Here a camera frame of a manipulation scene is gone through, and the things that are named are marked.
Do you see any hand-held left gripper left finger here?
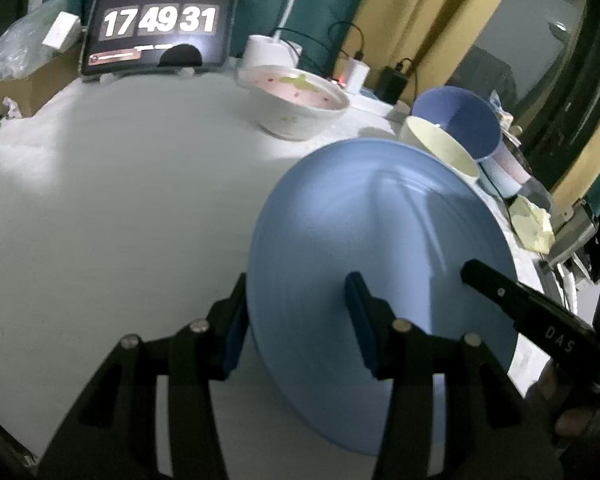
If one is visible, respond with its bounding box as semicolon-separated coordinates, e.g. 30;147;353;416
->
36;272;248;480

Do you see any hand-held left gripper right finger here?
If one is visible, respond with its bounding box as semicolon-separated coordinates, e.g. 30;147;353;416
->
345;271;563;480

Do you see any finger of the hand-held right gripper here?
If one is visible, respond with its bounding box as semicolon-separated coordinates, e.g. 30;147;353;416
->
460;260;536;324

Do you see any blue plate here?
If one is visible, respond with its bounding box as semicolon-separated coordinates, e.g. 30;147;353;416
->
245;139;520;456

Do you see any cream bowl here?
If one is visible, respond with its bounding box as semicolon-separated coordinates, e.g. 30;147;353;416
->
397;116;481;181

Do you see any large blue bowl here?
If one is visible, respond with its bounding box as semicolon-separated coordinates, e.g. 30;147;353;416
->
411;86;502;162

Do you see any pink strawberry print bowl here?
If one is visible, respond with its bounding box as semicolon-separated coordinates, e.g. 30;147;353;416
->
236;65;352;142

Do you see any person's right hand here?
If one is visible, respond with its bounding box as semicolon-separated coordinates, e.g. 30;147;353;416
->
525;360;600;450

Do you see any yellow cloth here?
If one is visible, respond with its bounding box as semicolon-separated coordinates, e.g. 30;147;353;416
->
509;195;556;255

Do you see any light blue bowl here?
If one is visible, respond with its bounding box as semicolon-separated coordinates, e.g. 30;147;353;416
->
479;157;523;200

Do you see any white power strip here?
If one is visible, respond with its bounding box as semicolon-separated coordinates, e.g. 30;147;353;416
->
330;77;411;116

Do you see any black charger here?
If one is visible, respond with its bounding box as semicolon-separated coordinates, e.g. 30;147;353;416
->
375;66;411;105

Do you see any white charger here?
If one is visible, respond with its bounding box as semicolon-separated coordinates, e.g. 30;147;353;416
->
346;57;371;96

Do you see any white desk lamp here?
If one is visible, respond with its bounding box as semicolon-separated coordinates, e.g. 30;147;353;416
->
242;0;312;70

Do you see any wide yellow curtain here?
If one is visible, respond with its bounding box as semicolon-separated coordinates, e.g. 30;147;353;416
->
337;0;526;101

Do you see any cardboard box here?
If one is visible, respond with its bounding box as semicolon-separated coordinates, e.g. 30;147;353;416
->
0;42;88;118

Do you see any tablet showing clock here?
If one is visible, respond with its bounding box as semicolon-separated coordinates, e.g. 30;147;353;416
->
80;0;239;78

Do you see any small white box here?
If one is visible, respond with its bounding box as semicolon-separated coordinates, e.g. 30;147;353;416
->
42;11;81;51

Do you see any clear plastic bag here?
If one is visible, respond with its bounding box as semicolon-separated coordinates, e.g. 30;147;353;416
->
0;0;88;81

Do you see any black window frame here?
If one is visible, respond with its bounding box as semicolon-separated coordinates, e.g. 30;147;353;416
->
520;0;600;196

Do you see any black charger cable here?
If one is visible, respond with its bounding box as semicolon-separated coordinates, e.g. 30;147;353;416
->
327;21;366;61

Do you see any black lamp cable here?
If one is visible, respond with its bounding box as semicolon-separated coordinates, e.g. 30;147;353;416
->
270;27;303;57

